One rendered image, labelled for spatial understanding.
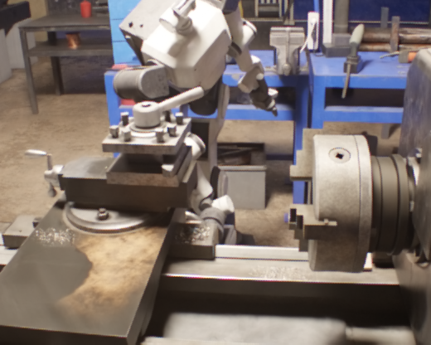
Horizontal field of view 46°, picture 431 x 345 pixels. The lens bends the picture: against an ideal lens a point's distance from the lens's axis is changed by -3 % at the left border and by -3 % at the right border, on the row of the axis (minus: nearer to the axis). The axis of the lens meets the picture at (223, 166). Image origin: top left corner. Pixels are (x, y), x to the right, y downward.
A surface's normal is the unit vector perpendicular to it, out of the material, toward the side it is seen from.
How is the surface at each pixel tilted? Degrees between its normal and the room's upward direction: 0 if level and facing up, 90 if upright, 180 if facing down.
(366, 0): 90
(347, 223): 75
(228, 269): 0
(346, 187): 49
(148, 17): 43
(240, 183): 90
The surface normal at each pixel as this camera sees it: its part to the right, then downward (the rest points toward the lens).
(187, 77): 0.14, 0.86
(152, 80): 0.71, 0.09
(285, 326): 0.26, -0.81
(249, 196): -0.06, 0.43
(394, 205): -0.11, -0.04
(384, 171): -0.07, -0.69
